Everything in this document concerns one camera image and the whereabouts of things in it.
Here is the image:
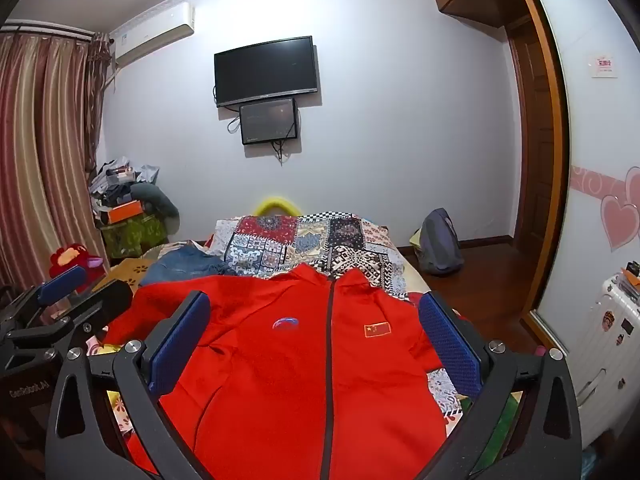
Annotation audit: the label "pink heart wall sticker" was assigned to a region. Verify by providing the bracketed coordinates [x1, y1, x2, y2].
[600, 166, 640, 251]

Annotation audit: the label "striped curtain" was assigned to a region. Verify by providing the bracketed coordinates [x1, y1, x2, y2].
[0, 20, 113, 293]

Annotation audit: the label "red zip jacket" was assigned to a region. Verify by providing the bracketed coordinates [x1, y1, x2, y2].
[102, 264, 448, 480]

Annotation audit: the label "small black monitor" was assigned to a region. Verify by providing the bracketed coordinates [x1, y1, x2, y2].
[239, 98, 299, 146]

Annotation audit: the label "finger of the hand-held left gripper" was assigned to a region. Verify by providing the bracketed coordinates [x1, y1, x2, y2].
[0, 266, 88, 343]
[10, 279, 134, 361]

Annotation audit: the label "patchwork quilt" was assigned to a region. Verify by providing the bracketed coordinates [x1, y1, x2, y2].
[207, 212, 481, 417]

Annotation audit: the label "white suitcase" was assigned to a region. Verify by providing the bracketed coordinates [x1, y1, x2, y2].
[570, 272, 640, 453]

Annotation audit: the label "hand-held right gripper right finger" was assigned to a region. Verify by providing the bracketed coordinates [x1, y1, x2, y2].
[419, 290, 583, 480]

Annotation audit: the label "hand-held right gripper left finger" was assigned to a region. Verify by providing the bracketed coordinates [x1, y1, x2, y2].
[45, 290, 213, 480]

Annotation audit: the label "red plush toy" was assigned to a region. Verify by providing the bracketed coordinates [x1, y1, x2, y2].
[48, 244, 106, 281]

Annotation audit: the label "orange box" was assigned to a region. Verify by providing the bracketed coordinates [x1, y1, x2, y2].
[107, 201, 148, 224]

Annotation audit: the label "wooden door frame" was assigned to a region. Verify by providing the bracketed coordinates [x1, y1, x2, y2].
[504, 0, 572, 358]

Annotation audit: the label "yellow floral bed sheet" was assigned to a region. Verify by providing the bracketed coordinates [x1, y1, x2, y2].
[87, 257, 168, 441]

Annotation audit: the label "black wall television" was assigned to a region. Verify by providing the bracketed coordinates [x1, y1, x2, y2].
[214, 36, 319, 109]

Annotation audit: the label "paper wall notice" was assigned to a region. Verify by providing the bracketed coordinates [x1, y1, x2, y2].
[590, 52, 620, 79]

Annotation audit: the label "pile of clutter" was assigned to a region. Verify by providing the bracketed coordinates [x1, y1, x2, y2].
[89, 157, 161, 226]

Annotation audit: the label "yellow hoop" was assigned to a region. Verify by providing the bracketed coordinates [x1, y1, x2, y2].
[252, 196, 301, 218]

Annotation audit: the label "green cloth-covered cabinet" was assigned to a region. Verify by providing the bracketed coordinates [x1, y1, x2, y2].
[100, 212, 168, 261]

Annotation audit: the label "grey backpack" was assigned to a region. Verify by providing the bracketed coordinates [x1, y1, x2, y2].
[415, 208, 465, 276]

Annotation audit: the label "blue jeans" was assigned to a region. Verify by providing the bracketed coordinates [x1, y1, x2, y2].
[140, 244, 236, 288]

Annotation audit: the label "white air conditioner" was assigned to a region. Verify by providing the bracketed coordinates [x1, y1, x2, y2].
[109, 2, 195, 68]

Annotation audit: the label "dark grey cloth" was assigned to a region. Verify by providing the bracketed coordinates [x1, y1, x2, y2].
[130, 182, 181, 235]

